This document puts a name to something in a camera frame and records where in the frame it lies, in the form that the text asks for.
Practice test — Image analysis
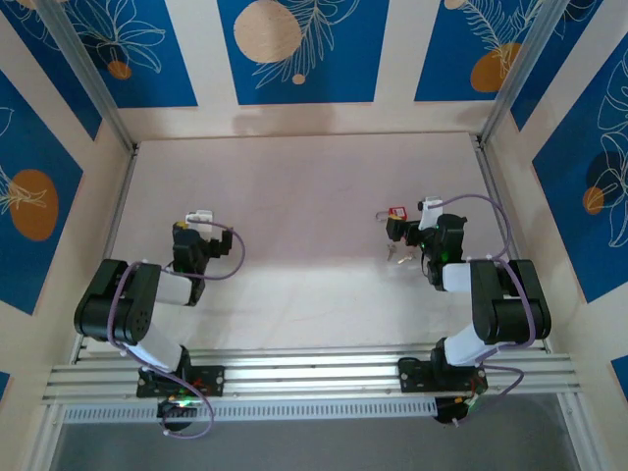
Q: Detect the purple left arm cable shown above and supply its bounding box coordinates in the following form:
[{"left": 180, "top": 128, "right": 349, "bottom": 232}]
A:
[{"left": 105, "top": 220, "right": 246, "bottom": 440}]

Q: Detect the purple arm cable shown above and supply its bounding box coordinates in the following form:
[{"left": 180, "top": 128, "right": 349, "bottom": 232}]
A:
[
  {"left": 439, "top": 194, "right": 536, "bottom": 411},
  {"left": 105, "top": 220, "right": 246, "bottom": 440}
]

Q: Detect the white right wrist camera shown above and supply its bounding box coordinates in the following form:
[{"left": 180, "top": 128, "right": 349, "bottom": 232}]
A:
[{"left": 415, "top": 195, "right": 446, "bottom": 231}]

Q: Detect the aluminium table side rail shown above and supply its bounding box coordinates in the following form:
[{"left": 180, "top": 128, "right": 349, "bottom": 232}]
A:
[
  {"left": 72, "top": 141, "right": 139, "bottom": 367},
  {"left": 472, "top": 136, "right": 550, "bottom": 353}
]

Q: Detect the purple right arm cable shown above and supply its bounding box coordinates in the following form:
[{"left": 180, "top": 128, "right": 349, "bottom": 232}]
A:
[{"left": 439, "top": 194, "right": 536, "bottom": 411}]

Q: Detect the blue floral wall panel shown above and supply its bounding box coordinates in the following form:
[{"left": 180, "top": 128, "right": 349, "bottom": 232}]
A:
[
  {"left": 217, "top": 0, "right": 391, "bottom": 106},
  {"left": 61, "top": 0, "right": 199, "bottom": 110},
  {"left": 509, "top": 0, "right": 605, "bottom": 132},
  {"left": 0, "top": 0, "right": 103, "bottom": 142},
  {"left": 414, "top": 0, "right": 539, "bottom": 103},
  {"left": 532, "top": 46, "right": 628, "bottom": 305},
  {"left": 0, "top": 68, "right": 84, "bottom": 316}
]

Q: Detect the aluminium frame post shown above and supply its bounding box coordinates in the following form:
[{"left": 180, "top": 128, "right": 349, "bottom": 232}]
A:
[
  {"left": 478, "top": 0, "right": 571, "bottom": 146},
  {"left": 36, "top": 0, "right": 139, "bottom": 153}
]

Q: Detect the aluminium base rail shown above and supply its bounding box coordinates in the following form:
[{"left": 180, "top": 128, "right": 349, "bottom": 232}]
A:
[{"left": 41, "top": 342, "right": 575, "bottom": 404}]

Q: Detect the white slotted cable tray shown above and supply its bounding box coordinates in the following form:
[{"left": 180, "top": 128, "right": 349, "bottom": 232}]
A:
[{"left": 62, "top": 395, "right": 439, "bottom": 424}]

